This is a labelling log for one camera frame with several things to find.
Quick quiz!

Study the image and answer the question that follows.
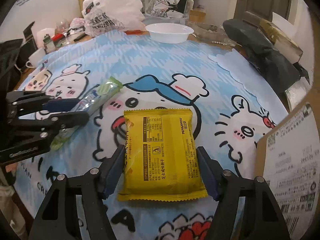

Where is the green blue candy packet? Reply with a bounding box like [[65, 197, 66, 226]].
[[50, 76, 123, 150]]

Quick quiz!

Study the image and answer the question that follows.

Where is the yellow snack packet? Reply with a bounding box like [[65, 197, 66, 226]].
[[118, 108, 208, 202]]

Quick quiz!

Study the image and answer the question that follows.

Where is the beige sleeve forearm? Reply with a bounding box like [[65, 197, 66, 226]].
[[1, 163, 17, 202]]

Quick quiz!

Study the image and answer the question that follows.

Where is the white mug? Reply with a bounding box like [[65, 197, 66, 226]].
[[25, 47, 46, 68]]

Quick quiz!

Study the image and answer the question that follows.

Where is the brown cardboard box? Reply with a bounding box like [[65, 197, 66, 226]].
[[254, 90, 319, 239]]

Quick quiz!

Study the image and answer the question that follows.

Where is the white printed plastic bag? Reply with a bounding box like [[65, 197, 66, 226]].
[[82, 0, 145, 37]]

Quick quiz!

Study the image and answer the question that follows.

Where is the blue cartoon tablecloth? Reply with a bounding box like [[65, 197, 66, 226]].
[[13, 29, 290, 240]]

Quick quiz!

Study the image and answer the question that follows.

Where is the white plastic bowl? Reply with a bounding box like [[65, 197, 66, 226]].
[[145, 23, 194, 44]]

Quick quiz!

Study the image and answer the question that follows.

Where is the dark jacket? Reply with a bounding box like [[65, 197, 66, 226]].
[[222, 19, 310, 94]]

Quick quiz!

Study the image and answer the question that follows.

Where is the white tree print cushion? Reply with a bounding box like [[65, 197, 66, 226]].
[[150, 0, 188, 18]]

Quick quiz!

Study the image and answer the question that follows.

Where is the small cardboard box on sofa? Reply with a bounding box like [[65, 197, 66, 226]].
[[189, 8, 206, 23]]

